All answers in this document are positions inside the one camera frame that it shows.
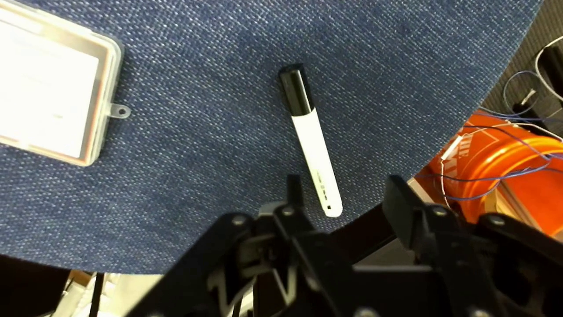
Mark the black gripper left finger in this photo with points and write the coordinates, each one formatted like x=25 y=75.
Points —
x=301 y=271

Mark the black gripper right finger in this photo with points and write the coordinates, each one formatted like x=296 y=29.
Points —
x=496 y=267

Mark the black and white marker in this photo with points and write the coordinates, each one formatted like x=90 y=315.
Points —
x=310 y=137

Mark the orange bucket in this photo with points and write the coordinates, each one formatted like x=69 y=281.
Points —
x=498 y=167

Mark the blue denim tablecloth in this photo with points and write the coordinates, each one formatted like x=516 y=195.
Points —
x=208 y=133

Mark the clear plastic case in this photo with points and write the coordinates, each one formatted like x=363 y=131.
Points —
x=57 y=86

